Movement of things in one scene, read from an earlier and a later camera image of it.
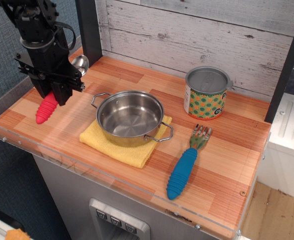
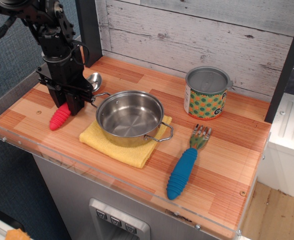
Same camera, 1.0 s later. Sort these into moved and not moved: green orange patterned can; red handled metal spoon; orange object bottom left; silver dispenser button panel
Moved: red handled metal spoon
Not moved: orange object bottom left; silver dispenser button panel; green orange patterned can
